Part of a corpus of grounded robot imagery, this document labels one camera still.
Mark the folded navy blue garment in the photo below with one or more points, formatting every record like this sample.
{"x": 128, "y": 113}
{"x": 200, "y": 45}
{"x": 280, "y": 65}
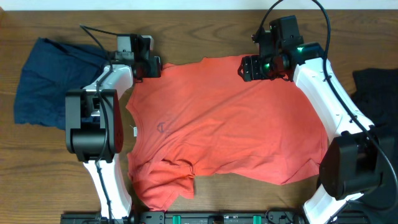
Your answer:
{"x": 51, "y": 70}

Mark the red orange t-shirt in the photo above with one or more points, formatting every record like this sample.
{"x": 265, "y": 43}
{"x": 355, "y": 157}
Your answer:
{"x": 202, "y": 118}

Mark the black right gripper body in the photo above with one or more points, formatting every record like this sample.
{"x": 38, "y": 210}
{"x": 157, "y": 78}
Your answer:
{"x": 263, "y": 69}

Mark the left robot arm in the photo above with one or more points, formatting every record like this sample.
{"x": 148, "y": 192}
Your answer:
{"x": 94, "y": 129}

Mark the black garment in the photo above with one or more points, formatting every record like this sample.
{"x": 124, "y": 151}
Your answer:
{"x": 377, "y": 102}

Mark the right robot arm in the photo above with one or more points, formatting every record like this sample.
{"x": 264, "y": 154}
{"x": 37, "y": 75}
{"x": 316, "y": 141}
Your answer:
{"x": 311, "y": 72}

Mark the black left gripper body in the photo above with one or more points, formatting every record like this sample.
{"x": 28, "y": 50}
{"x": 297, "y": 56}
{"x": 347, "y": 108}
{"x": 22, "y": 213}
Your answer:
{"x": 151, "y": 70}

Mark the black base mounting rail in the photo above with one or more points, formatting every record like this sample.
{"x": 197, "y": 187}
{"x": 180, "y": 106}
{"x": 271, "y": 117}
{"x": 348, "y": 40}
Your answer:
{"x": 268, "y": 217}

